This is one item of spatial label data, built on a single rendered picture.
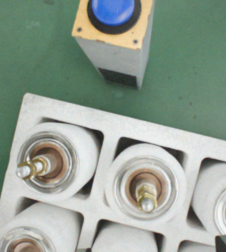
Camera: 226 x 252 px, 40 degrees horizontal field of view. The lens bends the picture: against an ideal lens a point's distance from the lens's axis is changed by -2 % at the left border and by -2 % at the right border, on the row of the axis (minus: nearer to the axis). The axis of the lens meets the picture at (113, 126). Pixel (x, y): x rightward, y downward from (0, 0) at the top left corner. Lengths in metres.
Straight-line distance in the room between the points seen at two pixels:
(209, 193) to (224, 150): 0.09
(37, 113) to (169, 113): 0.27
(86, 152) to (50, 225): 0.10
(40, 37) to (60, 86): 0.11
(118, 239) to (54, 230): 0.08
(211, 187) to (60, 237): 0.19
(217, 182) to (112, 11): 0.22
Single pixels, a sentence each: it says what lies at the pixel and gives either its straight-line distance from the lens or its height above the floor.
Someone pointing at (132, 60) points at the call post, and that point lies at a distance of 0.36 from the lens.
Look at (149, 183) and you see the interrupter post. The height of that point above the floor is 0.28.
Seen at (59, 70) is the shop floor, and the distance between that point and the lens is 0.65.
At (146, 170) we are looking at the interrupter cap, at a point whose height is 0.25.
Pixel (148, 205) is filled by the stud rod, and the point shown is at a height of 0.34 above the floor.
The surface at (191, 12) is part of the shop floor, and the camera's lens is 0.67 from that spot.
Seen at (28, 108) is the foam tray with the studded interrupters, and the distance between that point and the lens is 0.47.
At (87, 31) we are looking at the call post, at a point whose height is 0.31.
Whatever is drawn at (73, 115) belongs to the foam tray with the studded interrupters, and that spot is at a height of 0.18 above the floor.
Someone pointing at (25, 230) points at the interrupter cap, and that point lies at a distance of 0.40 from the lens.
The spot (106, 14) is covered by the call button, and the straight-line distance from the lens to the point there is 0.31.
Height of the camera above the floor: 0.62
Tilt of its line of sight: 85 degrees down
